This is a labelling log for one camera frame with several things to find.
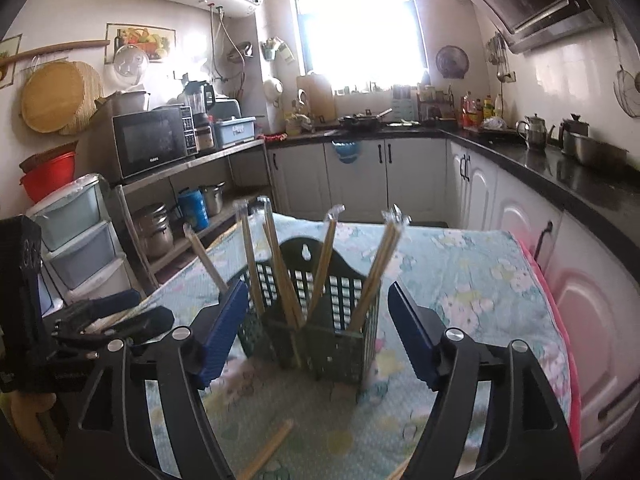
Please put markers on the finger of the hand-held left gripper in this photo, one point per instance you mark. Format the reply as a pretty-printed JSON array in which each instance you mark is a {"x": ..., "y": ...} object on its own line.
[
  {"x": 145, "y": 322},
  {"x": 110, "y": 302}
]

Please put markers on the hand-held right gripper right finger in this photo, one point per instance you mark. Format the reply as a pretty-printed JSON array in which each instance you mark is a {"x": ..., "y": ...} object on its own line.
[{"x": 410, "y": 332}]

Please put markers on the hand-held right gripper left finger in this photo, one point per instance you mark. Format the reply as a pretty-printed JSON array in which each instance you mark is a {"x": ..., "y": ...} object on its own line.
[{"x": 225, "y": 332}]

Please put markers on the green plastic utensil basket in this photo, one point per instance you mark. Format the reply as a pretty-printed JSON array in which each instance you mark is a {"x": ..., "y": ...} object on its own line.
[{"x": 330, "y": 350}]

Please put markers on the hanging kitchen utensils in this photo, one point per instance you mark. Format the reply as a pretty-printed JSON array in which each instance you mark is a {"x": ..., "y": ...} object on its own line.
[{"x": 497, "y": 55}]

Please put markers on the person's left hand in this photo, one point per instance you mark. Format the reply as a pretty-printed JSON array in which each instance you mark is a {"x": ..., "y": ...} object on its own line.
[{"x": 31, "y": 420}]

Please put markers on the plastic drawer unit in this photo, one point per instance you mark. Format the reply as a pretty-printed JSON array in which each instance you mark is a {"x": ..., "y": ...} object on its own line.
[{"x": 75, "y": 245}]

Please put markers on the red plastic basin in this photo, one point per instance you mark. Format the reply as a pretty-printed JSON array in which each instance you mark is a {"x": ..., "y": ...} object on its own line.
[{"x": 47, "y": 180}]

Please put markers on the blue lidded container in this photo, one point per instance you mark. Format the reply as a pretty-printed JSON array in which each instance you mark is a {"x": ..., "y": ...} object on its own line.
[{"x": 192, "y": 209}]

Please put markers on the small steel pot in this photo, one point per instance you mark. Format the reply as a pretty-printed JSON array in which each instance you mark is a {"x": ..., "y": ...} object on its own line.
[{"x": 215, "y": 199}]

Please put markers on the pink cloth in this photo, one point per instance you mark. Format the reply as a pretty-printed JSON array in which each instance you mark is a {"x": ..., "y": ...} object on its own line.
[{"x": 550, "y": 335}]

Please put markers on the white kitchen cabinets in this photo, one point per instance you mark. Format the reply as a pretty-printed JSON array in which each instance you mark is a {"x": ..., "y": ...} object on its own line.
[{"x": 415, "y": 180}]

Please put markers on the black microwave oven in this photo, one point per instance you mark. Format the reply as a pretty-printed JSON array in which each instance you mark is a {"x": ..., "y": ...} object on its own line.
[{"x": 150, "y": 145}]

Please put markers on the metal shelf rack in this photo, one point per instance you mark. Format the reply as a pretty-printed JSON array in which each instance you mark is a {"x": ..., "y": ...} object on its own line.
[{"x": 225, "y": 160}]

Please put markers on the blue hanging basket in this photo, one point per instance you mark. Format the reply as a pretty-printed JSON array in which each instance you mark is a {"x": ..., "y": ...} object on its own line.
[{"x": 347, "y": 152}]

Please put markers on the round bamboo tray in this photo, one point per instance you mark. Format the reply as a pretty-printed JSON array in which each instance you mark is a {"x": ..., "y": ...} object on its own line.
[{"x": 50, "y": 95}]

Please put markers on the light blue storage box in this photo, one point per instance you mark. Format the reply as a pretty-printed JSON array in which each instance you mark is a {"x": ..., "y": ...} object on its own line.
[{"x": 235, "y": 130}]

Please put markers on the black blender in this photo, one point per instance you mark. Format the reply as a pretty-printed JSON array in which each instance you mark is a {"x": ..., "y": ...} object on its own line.
[{"x": 199, "y": 105}]

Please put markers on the black frying pan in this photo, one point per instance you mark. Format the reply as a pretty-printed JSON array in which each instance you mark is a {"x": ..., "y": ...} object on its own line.
[{"x": 365, "y": 120}]

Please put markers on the black kitchen countertop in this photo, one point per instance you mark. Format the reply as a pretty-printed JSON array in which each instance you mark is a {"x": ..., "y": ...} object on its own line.
[{"x": 550, "y": 165}]

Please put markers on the spice rack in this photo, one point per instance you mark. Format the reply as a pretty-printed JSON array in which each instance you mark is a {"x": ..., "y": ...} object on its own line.
[{"x": 435, "y": 105}]

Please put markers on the red sauce bottle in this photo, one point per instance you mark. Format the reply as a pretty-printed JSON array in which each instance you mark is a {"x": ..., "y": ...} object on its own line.
[{"x": 467, "y": 110}]

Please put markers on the yellow oil bottle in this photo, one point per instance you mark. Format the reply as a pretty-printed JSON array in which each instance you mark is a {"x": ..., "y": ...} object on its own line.
[{"x": 487, "y": 110}]

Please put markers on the long wooden rolling pin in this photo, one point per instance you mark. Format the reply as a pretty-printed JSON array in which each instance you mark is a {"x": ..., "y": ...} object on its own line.
[{"x": 60, "y": 48}]

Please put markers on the white round fan cover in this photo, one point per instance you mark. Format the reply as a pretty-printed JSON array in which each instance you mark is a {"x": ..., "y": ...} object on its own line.
[{"x": 130, "y": 62}]

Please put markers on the large oil jug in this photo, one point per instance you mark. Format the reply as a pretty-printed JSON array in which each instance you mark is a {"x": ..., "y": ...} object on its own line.
[{"x": 317, "y": 97}]

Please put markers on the steel basin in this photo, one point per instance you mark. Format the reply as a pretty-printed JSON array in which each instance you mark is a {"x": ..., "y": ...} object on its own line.
[{"x": 597, "y": 152}]

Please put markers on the dark lidded steel kettle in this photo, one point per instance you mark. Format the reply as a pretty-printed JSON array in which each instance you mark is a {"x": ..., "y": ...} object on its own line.
[{"x": 574, "y": 127}]

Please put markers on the green hanging basket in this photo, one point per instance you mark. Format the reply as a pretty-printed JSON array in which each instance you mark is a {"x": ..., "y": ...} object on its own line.
[{"x": 272, "y": 51}]

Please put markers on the kitchen window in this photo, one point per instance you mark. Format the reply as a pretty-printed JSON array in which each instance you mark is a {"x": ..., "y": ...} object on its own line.
[{"x": 360, "y": 25}]

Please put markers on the black range hood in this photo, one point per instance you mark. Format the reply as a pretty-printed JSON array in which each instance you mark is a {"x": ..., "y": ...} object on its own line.
[{"x": 530, "y": 0}]

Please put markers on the fruit wall picture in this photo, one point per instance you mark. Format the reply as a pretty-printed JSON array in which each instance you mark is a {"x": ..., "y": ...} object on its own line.
[{"x": 145, "y": 35}]

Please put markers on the round wall plate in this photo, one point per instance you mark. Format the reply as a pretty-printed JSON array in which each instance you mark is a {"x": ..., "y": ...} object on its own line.
[{"x": 452, "y": 62}]

